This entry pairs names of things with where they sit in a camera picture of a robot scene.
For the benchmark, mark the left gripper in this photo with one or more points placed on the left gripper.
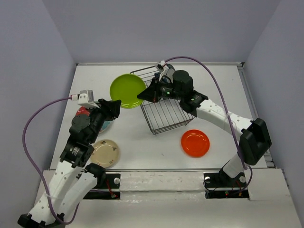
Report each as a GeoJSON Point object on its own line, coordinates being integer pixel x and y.
{"type": "Point", "coordinates": [111, 108]}

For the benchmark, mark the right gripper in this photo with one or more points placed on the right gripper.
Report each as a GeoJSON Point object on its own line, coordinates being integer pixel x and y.
{"type": "Point", "coordinates": [152, 93]}

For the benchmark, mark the lime green plate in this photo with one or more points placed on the lime green plate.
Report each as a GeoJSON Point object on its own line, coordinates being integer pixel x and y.
{"type": "Point", "coordinates": [126, 88]}

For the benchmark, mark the green rimmed white plate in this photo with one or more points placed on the green rimmed white plate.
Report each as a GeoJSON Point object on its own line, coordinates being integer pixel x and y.
{"type": "Point", "coordinates": [170, 72]}

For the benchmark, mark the beige floral plate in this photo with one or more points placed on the beige floral plate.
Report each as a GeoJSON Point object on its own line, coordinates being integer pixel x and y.
{"type": "Point", "coordinates": [106, 153]}

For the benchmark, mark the orange plate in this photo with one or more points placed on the orange plate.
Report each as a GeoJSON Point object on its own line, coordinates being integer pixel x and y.
{"type": "Point", "coordinates": [195, 143]}

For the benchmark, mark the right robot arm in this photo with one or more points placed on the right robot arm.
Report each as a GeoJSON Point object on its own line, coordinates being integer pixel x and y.
{"type": "Point", "coordinates": [252, 136]}

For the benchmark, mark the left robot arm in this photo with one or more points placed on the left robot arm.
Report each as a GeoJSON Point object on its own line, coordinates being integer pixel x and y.
{"type": "Point", "coordinates": [73, 177]}

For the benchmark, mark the red and teal plate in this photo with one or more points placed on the red and teal plate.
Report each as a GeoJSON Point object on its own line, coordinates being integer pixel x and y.
{"type": "Point", "coordinates": [83, 110]}

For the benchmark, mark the wire dish rack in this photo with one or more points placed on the wire dish rack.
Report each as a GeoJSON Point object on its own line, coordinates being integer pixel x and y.
{"type": "Point", "coordinates": [167, 114]}

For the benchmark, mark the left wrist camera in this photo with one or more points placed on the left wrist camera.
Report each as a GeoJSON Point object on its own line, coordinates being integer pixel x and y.
{"type": "Point", "coordinates": [86, 99]}

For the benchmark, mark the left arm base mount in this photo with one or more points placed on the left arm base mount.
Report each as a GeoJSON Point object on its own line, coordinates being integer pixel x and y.
{"type": "Point", "coordinates": [107, 189]}

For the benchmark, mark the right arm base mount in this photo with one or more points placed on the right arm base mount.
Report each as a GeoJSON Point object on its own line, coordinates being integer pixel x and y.
{"type": "Point", "coordinates": [221, 186]}

